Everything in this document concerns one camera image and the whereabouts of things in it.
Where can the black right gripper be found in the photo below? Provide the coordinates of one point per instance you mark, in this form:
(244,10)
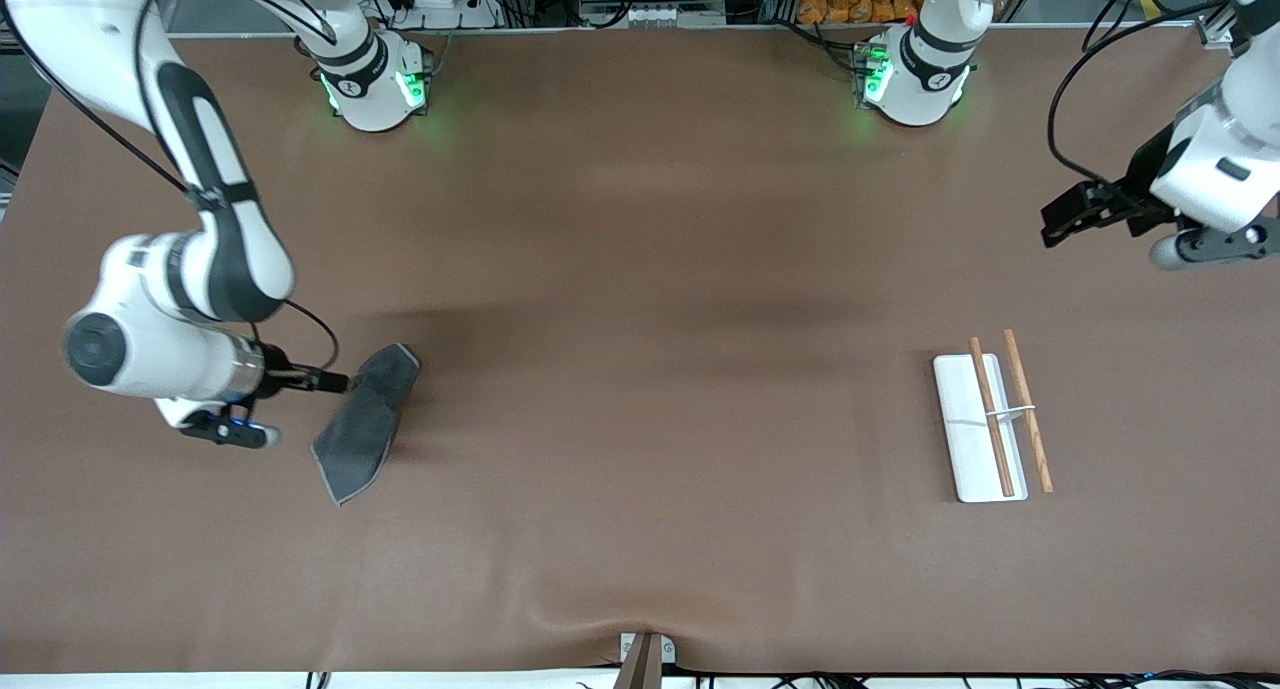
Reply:
(279,370)

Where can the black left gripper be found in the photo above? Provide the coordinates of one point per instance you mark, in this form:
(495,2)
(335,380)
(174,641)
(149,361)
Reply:
(1132,193)

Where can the dark grey towel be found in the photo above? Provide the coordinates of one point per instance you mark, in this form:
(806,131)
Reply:
(365,424)

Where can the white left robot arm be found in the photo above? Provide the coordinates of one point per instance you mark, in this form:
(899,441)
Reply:
(1210,164)

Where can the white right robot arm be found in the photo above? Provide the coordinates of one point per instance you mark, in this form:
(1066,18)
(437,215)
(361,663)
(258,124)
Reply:
(215,259)

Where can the white rectangular tray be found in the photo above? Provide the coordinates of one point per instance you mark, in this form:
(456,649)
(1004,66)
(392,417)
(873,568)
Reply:
(975,439)

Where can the brown table cover cloth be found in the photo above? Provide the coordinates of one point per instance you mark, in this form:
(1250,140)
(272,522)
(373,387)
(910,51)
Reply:
(640,269)

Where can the aluminium frame profile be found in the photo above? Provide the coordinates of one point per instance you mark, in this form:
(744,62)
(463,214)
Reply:
(1215,29)

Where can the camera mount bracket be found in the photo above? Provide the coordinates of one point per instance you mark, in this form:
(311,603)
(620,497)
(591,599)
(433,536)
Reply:
(645,659)

